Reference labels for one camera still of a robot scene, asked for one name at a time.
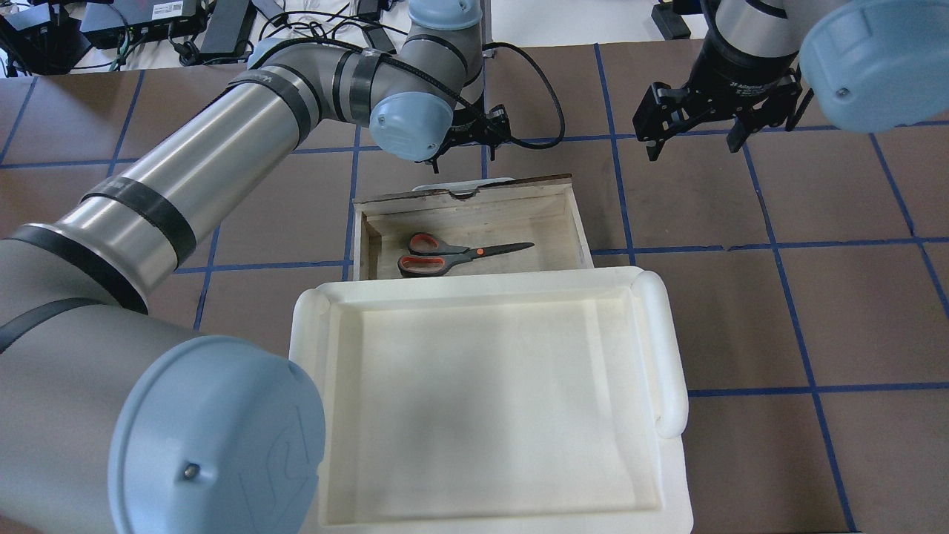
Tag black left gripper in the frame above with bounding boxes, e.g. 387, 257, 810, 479
426, 105, 512, 173

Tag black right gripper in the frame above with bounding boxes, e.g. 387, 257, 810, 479
632, 68, 814, 162

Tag white drawer handle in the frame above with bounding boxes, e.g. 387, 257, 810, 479
411, 177, 515, 197

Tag grey orange handled scissors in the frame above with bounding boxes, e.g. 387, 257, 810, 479
397, 232, 535, 277

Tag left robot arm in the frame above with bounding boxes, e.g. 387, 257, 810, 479
1, 1, 485, 533

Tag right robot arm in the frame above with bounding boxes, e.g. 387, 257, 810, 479
632, 1, 948, 161

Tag black power adapter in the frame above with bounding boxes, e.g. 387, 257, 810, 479
650, 1, 692, 41

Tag black flat power brick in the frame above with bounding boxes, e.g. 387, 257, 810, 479
199, 1, 255, 63

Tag black electronics box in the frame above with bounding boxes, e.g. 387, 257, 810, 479
80, 1, 209, 50

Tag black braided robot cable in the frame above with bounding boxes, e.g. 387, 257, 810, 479
252, 37, 567, 151

